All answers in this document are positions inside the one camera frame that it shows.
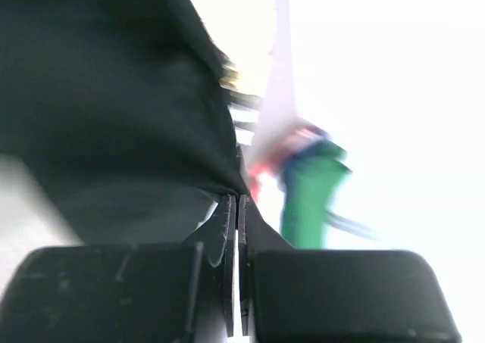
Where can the black floral t shirt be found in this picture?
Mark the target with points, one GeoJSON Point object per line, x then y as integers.
{"type": "Point", "coordinates": [116, 109]}

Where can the navy folded t shirt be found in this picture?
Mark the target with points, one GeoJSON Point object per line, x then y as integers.
{"type": "Point", "coordinates": [314, 149]}

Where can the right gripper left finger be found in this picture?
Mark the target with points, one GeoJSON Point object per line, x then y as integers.
{"type": "Point", "coordinates": [170, 292]}

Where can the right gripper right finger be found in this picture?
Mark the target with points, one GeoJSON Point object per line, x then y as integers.
{"type": "Point", "coordinates": [297, 295]}

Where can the green folded t shirt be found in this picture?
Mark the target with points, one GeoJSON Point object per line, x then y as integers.
{"type": "Point", "coordinates": [304, 217]}

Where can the pink folded t shirt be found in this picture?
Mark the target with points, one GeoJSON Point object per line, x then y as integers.
{"type": "Point", "coordinates": [299, 137]}

